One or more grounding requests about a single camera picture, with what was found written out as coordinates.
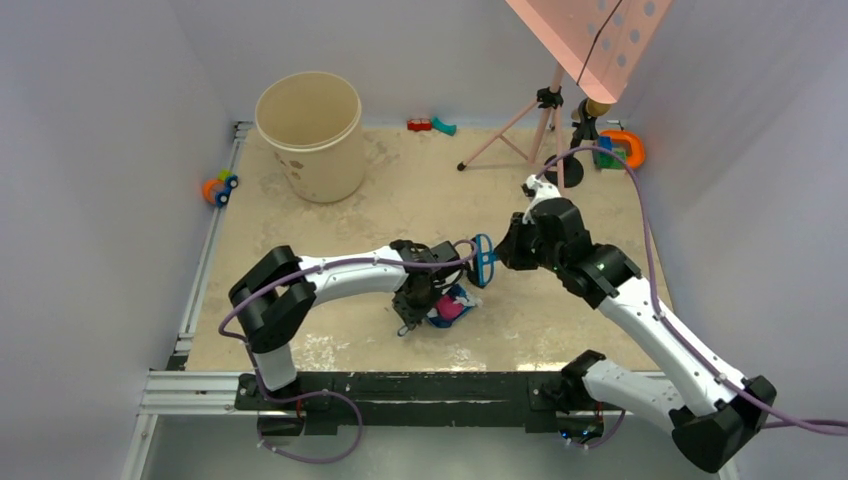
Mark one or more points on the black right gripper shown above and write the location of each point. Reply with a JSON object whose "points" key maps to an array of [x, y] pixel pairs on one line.
{"points": [[509, 249]]}

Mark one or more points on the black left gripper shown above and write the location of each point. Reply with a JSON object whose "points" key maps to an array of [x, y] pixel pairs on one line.
{"points": [[409, 315]]}

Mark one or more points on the blue plastic dustpan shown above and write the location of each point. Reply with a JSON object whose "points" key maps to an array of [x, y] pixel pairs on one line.
{"points": [[432, 318]]}

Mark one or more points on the blue hand brush black bristles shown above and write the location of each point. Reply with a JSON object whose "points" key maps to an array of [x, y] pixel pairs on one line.
{"points": [[481, 269]]}

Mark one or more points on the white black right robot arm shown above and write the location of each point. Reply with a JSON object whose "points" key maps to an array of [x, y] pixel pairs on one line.
{"points": [[710, 409]]}

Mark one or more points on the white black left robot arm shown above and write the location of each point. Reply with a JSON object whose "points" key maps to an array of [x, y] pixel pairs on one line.
{"points": [[272, 300]]}

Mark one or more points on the pink crumpled paper near bucket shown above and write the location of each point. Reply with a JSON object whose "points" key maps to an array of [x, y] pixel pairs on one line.
{"points": [[448, 310]]}

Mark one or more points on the white paper scrap near bucket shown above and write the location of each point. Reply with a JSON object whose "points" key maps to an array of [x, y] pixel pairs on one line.
{"points": [[468, 301]]}

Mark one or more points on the orange horseshoe toy with blocks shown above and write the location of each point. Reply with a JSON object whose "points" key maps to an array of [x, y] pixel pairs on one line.
{"points": [[623, 143]]}

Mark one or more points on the teal curved toy piece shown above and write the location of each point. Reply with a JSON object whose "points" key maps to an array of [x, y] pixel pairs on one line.
{"points": [[443, 127]]}

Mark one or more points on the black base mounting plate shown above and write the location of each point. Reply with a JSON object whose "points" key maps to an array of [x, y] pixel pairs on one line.
{"points": [[320, 403]]}

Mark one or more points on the red toy block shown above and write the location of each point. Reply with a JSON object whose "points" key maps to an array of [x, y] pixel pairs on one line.
{"points": [[419, 124]]}

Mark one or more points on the beige round bucket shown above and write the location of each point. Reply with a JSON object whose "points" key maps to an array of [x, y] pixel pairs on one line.
{"points": [[312, 121]]}

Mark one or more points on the pink music stand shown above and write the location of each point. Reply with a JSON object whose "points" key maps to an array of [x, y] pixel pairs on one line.
{"points": [[596, 46]]}

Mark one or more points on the orange toy car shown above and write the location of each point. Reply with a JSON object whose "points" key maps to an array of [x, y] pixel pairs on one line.
{"points": [[217, 191]]}

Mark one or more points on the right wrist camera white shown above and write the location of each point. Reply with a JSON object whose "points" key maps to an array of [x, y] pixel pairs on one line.
{"points": [[537, 190]]}

